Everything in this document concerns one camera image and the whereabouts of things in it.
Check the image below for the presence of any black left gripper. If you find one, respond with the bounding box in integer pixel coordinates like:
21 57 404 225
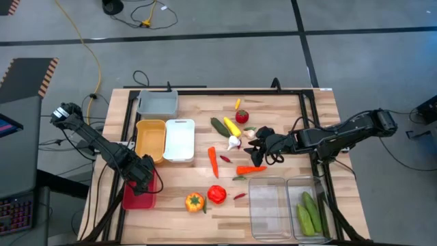
131 154 156 196

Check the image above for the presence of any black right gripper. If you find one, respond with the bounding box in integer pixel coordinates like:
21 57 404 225
244 126 298 168

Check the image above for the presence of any stubby orange carrot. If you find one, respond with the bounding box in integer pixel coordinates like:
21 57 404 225
236 165 268 176

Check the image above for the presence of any large white garlic bulb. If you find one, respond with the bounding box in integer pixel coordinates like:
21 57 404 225
227 135 242 152

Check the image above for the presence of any red tomato with green calyx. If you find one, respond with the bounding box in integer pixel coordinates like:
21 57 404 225
235 109 250 124

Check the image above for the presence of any dark green cucumber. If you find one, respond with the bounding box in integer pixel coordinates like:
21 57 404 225
210 117 232 139

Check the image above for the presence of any slender orange carrot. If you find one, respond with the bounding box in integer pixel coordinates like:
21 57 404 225
207 146 220 180

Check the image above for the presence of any orange bell pepper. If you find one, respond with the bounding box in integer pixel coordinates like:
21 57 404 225
184 191 206 213

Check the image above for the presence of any red bell pepper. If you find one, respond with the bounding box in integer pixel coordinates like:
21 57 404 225
206 184 228 205

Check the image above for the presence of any medium green cucumber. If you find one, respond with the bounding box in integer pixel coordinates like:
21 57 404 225
301 191 323 234

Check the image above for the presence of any light green cucumber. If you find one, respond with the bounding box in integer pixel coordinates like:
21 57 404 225
296 203 316 238

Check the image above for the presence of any red plastic bin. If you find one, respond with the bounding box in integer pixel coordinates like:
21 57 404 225
121 169 158 210

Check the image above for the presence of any yellow-orange plastic bin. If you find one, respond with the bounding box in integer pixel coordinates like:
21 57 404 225
135 119 167 164

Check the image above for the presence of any clear plastic bin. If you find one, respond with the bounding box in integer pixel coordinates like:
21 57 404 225
286 175 331 244
248 176 294 243

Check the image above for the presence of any white plastic bin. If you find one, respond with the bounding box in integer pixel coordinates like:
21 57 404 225
163 118 196 163

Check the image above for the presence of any grey plastic bin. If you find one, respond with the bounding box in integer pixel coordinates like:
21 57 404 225
137 89 180 120

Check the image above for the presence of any black flat floor bar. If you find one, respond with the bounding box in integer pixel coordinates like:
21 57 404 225
122 85 208 90

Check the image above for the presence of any grey desk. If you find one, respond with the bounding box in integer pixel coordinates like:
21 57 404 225
0 95 51 246

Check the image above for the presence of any backlit keyboard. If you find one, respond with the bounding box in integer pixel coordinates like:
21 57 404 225
0 193 35 236

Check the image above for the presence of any laptop screen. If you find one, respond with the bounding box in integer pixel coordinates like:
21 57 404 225
0 112 25 139

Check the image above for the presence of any black mat with striped edge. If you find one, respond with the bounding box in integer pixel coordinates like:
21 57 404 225
0 57 59 105
0 0 21 16

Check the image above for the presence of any black equipment box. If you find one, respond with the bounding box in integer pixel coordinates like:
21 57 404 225
415 94 437 126

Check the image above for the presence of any black round stand base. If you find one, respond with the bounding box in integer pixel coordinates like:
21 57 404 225
101 0 125 16

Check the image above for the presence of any black table frame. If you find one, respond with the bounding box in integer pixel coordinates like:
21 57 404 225
102 89 342 242

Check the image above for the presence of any yellow floor cable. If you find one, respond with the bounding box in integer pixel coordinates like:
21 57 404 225
54 0 102 126

